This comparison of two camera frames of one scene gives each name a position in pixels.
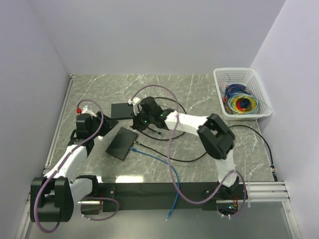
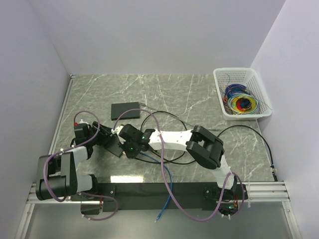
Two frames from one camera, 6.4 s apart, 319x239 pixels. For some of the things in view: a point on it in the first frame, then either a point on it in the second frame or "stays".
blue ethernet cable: [134, 149] to [171, 181]
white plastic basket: [240, 93] stays
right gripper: [137, 125] to [130, 154]
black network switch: [121, 110] stays
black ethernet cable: [158, 132] to [171, 161]
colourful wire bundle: [239, 100] stays
